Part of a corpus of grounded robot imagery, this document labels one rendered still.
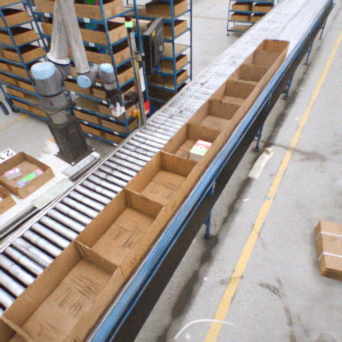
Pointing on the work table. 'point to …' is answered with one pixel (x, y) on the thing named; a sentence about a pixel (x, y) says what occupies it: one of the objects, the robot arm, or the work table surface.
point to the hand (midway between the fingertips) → (117, 109)
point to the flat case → (29, 178)
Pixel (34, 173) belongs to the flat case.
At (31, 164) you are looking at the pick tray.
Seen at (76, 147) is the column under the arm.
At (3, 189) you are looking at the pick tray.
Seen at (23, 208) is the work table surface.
